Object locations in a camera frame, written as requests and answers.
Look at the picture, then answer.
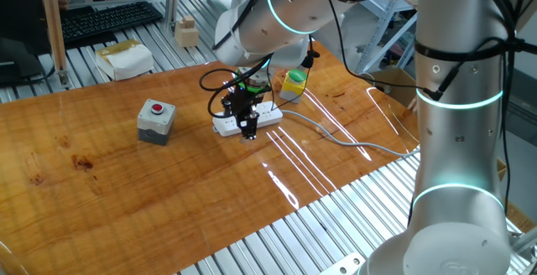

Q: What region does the black cable wrapped round arm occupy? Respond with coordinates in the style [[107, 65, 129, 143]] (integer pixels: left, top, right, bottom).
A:
[[414, 0, 537, 217]]

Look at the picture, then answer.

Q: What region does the wooden post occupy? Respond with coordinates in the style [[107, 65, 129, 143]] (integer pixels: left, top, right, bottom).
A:
[[37, 0, 71, 88]]

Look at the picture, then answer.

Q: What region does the green button yellow box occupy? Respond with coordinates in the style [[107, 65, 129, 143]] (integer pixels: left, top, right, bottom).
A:
[[279, 68, 309, 104]]

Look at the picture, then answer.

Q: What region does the black looped wrist cable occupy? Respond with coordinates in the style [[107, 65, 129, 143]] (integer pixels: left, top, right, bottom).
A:
[[199, 52, 274, 120]]

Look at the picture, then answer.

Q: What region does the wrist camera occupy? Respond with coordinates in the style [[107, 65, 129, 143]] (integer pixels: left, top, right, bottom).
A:
[[221, 94, 234, 117]]

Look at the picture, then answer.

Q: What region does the black computer monitor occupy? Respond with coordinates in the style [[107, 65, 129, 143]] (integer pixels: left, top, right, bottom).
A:
[[0, 0, 58, 86]]

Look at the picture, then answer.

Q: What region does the thin black cable with connector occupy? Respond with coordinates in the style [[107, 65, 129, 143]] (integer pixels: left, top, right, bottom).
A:
[[268, 35, 321, 112]]

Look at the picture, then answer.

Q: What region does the black keyboard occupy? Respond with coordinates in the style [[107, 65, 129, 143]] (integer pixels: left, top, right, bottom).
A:
[[58, 1, 164, 45]]

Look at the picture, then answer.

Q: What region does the red button grey box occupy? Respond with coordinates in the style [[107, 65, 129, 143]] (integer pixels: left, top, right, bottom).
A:
[[137, 98, 177, 147]]

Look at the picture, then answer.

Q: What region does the white power strip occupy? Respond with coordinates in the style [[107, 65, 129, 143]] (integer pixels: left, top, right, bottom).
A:
[[211, 101, 284, 138]]

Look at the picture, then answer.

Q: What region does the cardboard box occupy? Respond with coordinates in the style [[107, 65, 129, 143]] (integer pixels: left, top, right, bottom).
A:
[[368, 67, 420, 109]]

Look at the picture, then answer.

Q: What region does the grey power strip cable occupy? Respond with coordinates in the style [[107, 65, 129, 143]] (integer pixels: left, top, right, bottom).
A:
[[279, 109, 420, 158]]

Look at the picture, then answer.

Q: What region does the white metal shelf frame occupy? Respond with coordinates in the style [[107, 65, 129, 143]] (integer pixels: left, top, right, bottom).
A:
[[354, 0, 420, 75]]

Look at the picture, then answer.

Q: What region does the metal bracket plate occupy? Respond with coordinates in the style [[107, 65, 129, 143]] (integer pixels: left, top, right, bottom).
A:
[[318, 252, 367, 275]]

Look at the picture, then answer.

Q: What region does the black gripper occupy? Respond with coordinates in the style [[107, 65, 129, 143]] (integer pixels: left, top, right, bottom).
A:
[[228, 85, 263, 141]]

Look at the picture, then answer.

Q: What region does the tissue box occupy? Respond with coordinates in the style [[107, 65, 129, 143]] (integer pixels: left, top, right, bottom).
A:
[[94, 39, 154, 82]]

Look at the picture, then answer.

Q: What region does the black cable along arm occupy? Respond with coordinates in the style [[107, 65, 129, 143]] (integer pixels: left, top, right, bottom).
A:
[[316, 0, 446, 102]]

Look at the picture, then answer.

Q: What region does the green flange ring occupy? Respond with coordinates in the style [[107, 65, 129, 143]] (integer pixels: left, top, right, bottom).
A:
[[235, 69, 272, 95]]

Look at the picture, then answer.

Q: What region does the wood grain table mat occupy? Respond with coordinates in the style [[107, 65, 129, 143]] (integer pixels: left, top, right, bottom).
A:
[[0, 41, 420, 275]]

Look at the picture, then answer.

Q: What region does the wooden block puzzle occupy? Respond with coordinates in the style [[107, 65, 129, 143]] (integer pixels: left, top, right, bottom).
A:
[[174, 14, 201, 49]]

